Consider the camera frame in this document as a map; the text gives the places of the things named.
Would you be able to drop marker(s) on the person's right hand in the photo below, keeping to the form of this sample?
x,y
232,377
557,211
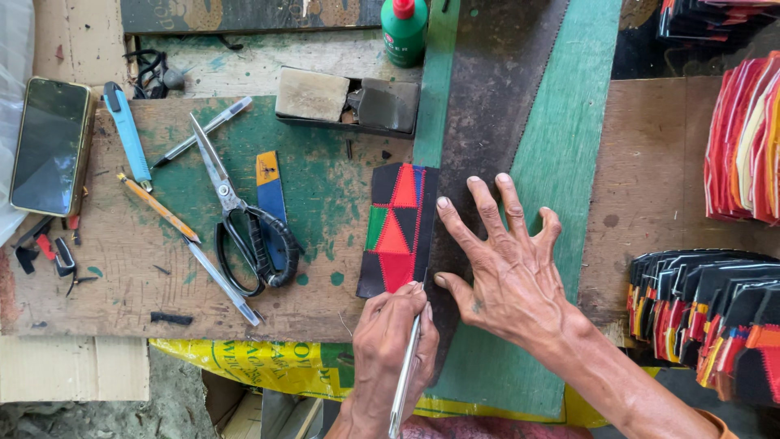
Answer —
x,y
518,286

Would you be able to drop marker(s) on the person's left hand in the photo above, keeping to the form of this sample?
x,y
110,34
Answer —
x,y
381,360

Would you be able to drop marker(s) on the person's left fingers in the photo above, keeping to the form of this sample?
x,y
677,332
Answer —
x,y
402,299

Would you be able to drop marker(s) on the silver metal pen tool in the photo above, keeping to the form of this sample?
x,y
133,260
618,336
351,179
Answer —
x,y
403,378

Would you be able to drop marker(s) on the dark rusty hand saw blade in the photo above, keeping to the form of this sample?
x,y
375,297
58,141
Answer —
x,y
487,91

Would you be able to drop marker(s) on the black red patchwork leather piece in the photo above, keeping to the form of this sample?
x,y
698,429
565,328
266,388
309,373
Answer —
x,y
396,231

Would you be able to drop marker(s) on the red patterned cloth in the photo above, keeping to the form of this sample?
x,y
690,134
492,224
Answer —
x,y
487,428

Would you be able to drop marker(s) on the yellow woven sack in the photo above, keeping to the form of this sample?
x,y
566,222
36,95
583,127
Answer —
x,y
262,366

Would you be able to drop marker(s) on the blue and yellow strip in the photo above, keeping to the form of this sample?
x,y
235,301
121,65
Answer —
x,y
269,183

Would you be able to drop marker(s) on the open cardboard box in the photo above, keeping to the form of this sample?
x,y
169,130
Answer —
x,y
268,414

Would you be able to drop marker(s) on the clear plastic ballpoint pen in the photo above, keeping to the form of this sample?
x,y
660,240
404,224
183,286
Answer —
x,y
204,129
222,283

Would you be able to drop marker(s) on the black metal stone tray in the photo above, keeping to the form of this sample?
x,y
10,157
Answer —
x,y
347,125

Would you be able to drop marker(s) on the dark grey sharpening stone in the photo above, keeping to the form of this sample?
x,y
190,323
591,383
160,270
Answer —
x,y
387,105

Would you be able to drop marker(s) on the green painted plank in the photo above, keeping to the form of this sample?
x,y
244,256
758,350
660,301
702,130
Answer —
x,y
548,158

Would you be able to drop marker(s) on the beige sharpening stone block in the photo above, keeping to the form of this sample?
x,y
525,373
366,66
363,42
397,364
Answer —
x,y
312,94

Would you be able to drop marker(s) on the black leather scrap strip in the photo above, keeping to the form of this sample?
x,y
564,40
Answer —
x,y
171,318

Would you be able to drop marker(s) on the worn green wooden work board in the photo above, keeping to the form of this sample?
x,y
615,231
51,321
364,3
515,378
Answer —
x,y
152,286

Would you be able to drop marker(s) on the orange pencil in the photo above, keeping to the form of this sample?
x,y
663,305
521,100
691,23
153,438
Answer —
x,y
159,208

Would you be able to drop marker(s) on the green glue bottle red cap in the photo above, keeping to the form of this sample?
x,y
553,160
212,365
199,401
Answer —
x,y
404,33

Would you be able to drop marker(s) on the brown wooden board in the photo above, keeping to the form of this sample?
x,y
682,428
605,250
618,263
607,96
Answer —
x,y
652,183

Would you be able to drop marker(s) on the stack of black patchwork pieces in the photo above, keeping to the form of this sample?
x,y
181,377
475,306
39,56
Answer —
x,y
713,323

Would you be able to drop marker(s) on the light blue utility knife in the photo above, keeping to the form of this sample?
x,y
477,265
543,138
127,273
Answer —
x,y
129,134

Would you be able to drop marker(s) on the dark painted board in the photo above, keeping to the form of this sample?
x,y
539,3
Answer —
x,y
244,15

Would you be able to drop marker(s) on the brown cardboard sheet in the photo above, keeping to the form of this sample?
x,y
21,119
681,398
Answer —
x,y
73,369

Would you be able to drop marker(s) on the heap of black leather scraps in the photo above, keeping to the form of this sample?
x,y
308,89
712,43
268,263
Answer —
x,y
52,253

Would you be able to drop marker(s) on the stack of red patchwork pieces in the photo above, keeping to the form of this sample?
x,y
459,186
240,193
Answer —
x,y
746,140

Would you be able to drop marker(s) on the smartphone in gold case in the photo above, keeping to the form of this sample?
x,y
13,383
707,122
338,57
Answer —
x,y
52,146

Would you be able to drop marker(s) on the pile of dark patchwork pieces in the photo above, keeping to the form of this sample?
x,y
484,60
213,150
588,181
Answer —
x,y
713,18

